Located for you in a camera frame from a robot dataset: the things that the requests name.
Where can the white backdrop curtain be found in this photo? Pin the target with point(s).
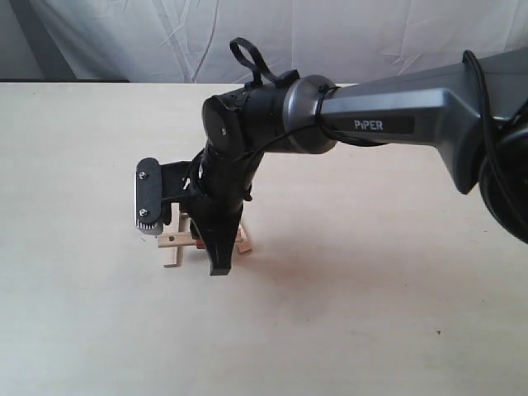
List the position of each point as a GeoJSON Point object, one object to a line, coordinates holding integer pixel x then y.
{"type": "Point", "coordinates": [188, 41]}

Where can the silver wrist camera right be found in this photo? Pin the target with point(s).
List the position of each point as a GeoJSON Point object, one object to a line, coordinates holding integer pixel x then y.
{"type": "Point", "coordinates": [148, 192]}

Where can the horizontal wooden stick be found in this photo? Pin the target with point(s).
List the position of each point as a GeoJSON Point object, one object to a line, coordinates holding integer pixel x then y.
{"type": "Point", "coordinates": [175, 240]}

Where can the vertical wooden stick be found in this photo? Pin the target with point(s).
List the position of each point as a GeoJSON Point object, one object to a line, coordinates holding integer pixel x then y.
{"type": "Point", "coordinates": [179, 223]}
{"type": "Point", "coordinates": [243, 243]}

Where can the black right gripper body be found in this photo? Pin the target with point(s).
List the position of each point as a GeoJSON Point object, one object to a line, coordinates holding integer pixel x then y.
{"type": "Point", "coordinates": [212, 190]}

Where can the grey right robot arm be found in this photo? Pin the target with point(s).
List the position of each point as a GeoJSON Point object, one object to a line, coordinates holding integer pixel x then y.
{"type": "Point", "coordinates": [474, 113]}

